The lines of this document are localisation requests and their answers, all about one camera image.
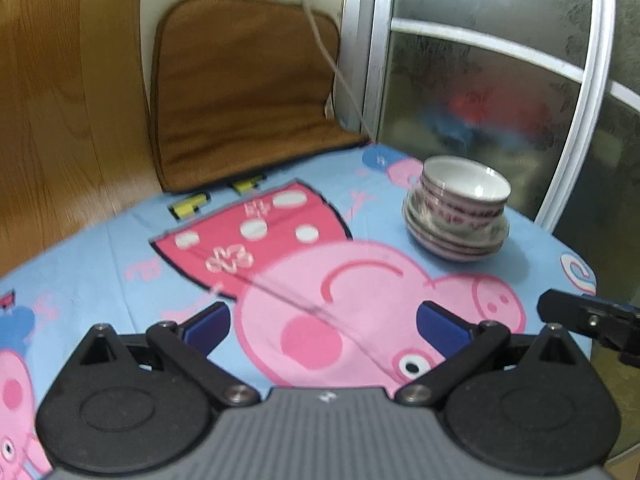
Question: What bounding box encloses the brown seat cushion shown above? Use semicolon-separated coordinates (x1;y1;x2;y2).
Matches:
149;0;367;193

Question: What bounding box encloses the frosted glass sliding door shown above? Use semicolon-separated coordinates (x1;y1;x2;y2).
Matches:
339;0;640;241

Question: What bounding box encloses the Peppa Pig blue tablecloth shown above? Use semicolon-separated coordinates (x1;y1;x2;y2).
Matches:
1;144;597;479

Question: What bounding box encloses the white floral plate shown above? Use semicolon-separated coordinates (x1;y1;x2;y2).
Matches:
402;191;510;262

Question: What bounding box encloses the white bowl stack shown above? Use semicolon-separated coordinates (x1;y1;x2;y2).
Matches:
419;155;512;235

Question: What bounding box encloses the white cable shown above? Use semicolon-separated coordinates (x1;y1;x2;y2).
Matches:
278;0;377;142

